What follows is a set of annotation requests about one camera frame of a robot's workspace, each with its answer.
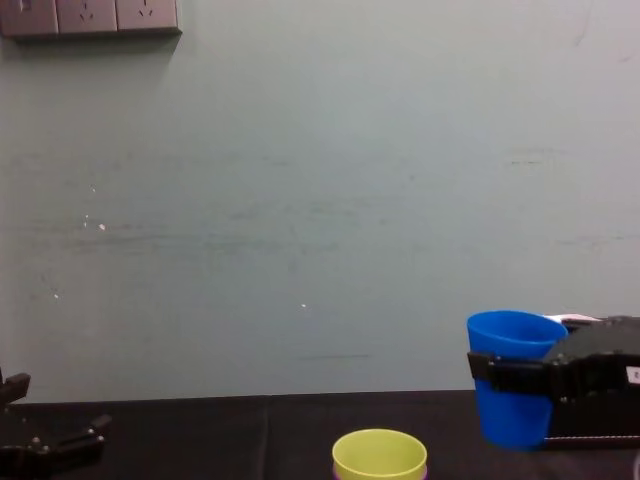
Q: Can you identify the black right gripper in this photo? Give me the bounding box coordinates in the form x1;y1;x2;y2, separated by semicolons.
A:
466;315;640;438

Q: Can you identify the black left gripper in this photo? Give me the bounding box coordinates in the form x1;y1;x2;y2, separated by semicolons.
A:
0;372;113;480

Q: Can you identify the blue plastic cup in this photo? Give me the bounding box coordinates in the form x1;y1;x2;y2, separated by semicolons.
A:
466;310;570;453

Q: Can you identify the black box with white stitching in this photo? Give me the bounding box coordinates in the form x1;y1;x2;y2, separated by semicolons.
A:
543;434;640;450

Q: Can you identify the black table cloth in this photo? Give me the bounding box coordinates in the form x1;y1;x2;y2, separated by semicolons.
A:
0;389;640;480

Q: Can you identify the yellow-green plastic cup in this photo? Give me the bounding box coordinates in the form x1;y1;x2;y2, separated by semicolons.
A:
331;428;429;480

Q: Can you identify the grey wall socket plate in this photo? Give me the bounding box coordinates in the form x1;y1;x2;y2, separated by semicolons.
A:
55;0;119;35
0;0;60;37
115;0;183;35

